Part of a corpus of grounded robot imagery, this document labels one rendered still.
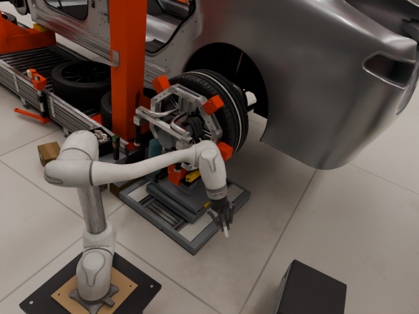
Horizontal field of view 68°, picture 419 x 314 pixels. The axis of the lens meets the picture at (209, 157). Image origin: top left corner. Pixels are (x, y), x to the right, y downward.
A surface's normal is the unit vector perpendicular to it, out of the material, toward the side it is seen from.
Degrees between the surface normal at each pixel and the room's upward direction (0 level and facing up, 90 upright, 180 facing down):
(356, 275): 0
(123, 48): 90
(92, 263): 4
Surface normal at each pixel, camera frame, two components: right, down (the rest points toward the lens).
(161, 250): 0.17, -0.78
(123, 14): -0.58, 0.41
